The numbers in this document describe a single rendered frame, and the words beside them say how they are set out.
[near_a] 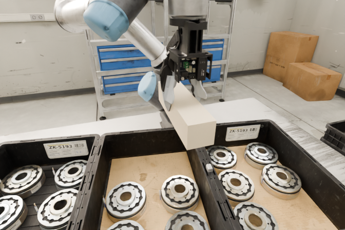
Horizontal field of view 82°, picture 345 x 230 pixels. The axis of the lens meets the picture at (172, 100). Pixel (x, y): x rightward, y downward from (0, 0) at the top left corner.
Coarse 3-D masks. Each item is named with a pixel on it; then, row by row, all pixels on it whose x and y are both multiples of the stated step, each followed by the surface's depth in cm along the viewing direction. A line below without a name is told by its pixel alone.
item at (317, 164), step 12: (252, 120) 72; (264, 120) 72; (204, 156) 56; (312, 156) 56; (324, 168) 51; (216, 180) 48; (336, 180) 48; (228, 204) 43; (228, 216) 40; (240, 228) 38
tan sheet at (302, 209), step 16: (240, 160) 68; (256, 176) 62; (256, 192) 57; (304, 192) 57; (272, 208) 52; (288, 208) 52; (304, 208) 52; (288, 224) 49; (304, 224) 49; (320, 224) 49
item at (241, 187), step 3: (228, 177) 57; (231, 177) 57; (234, 177) 57; (237, 177) 57; (228, 180) 56; (240, 180) 56; (228, 183) 55; (243, 183) 55; (228, 186) 55; (231, 186) 54; (234, 186) 54; (237, 186) 54; (240, 186) 54; (243, 186) 54; (234, 189) 54; (237, 189) 53; (240, 189) 54
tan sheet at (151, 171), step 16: (112, 160) 68; (128, 160) 68; (144, 160) 68; (160, 160) 68; (176, 160) 68; (112, 176) 62; (128, 176) 62; (144, 176) 62; (160, 176) 62; (192, 176) 62; (160, 208) 52; (112, 224) 49; (144, 224) 49; (160, 224) 49; (208, 224) 49
